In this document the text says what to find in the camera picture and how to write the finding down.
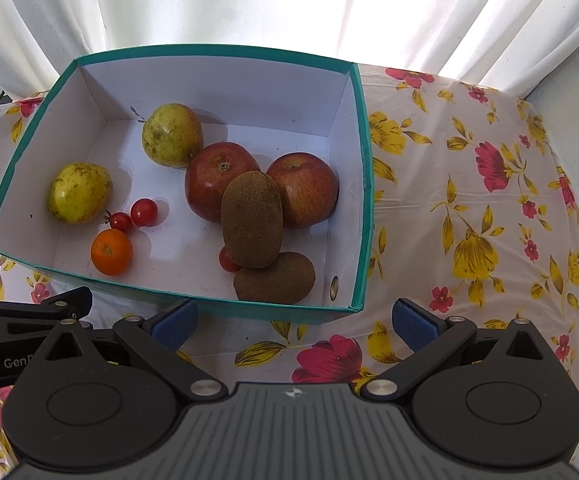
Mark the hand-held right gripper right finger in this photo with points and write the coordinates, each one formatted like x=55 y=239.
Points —
x=413 y=325

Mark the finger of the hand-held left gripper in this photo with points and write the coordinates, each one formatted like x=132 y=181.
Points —
x=24 y=312

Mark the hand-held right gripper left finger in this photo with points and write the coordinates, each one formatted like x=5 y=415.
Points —
x=174 y=327

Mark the red cherry tomato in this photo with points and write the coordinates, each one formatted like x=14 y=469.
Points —
x=144 y=211
x=226 y=261
x=120 y=221

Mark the small orange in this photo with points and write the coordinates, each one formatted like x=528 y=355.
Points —
x=112 y=251

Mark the brown kiwi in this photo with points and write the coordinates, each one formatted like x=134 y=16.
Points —
x=252 y=220
x=277 y=279

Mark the yellow guava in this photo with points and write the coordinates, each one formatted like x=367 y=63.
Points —
x=172 y=135
x=79 y=192

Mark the red apple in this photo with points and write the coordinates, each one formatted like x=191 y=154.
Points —
x=209 y=182
x=309 y=190

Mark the teal cardboard box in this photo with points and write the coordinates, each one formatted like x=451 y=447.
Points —
x=269 y=105

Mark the floral tablecloth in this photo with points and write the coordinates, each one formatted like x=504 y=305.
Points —
x=469 y=220

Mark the white curtain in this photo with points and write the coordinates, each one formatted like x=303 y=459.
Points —
x=289 y=5

